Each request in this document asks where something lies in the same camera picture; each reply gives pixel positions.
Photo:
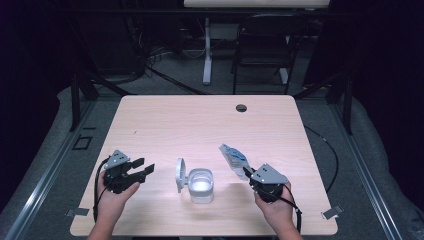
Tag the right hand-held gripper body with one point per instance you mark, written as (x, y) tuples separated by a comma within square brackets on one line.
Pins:
[(268, 176)]

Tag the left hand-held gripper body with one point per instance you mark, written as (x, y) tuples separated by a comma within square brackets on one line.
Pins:
[(116, 176)]

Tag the white and blue pouch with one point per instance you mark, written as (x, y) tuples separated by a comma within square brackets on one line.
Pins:
[(235, 158)]

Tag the person's left hand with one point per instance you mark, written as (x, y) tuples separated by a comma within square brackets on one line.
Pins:
[(111, 206)]

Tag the person's right hand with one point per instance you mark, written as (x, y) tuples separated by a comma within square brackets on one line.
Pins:
[(278, 210)]

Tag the grey tape strip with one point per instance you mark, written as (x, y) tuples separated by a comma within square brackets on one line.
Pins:
[(332, 212), (77, 212)]

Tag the white desk leg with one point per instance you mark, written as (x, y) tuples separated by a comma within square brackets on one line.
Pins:
[(207, 63), (283, 76)]

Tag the black folding chair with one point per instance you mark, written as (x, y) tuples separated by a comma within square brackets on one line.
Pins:
[(266, 50)]

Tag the aluminium floor rail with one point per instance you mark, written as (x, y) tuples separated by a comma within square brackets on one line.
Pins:
[(50, 170), (363, 173)]

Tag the black metal frame post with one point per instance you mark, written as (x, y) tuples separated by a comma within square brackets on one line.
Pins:
[(348, 106), (75, 103)]

